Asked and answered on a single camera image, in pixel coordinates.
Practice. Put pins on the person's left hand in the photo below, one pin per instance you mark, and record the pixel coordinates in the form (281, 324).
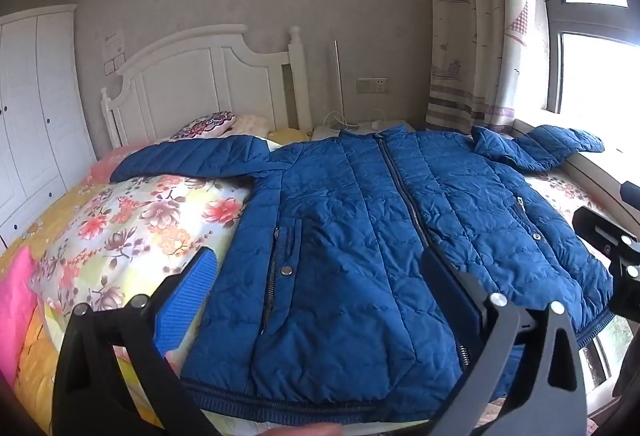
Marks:
(310, 431)

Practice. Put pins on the cream fluffy pillow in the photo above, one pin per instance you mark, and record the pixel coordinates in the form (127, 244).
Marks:
(250, 125)

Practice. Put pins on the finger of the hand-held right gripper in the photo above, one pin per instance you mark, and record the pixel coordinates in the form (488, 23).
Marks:
(631, 193)
(595, 223)

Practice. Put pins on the bright pink cloth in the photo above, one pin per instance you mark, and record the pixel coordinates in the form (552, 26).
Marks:
(15, 316)

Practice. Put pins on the pink floral bedding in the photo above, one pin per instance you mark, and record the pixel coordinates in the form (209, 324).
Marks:
(115, 163)

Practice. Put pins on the white nightstand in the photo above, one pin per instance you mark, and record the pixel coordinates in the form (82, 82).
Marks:
(325, 132)

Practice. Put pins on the white wardrobe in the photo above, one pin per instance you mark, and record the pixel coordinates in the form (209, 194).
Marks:
(35, 116)

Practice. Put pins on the wall socket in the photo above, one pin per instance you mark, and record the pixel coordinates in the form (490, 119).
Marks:
(373, 85)

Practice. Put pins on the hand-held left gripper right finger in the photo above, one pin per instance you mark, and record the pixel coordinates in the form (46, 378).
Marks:
(450, 288)

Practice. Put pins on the white wall notice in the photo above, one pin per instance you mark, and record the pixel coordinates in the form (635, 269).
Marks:
(114, 45)

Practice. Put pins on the yellow bed sheet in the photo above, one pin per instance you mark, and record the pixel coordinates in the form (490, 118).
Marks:
(60, 211)

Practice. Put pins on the mandala print pillow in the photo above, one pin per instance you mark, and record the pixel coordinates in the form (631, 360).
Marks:
(205, 125)

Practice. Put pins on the floral quilt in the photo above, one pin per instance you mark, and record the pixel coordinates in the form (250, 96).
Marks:
(150, 226)

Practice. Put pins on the printed curtain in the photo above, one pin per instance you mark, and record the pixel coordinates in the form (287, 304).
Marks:
(475, 41)

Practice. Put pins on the window sill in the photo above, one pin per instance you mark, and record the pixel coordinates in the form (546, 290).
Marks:
(615, 171)

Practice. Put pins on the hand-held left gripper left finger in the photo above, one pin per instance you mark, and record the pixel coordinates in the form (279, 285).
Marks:
(185, 298)

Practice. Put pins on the blue quilted jacket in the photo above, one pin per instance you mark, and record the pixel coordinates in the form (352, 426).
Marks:
(350, 241)

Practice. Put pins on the yellow pillow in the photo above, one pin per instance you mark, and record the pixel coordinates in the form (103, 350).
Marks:
(287, 135)

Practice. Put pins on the white bed headboard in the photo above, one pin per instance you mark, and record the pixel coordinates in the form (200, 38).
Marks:
(190, 81)

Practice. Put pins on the wall switch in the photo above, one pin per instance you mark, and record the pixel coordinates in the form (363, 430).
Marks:
(114, 66)

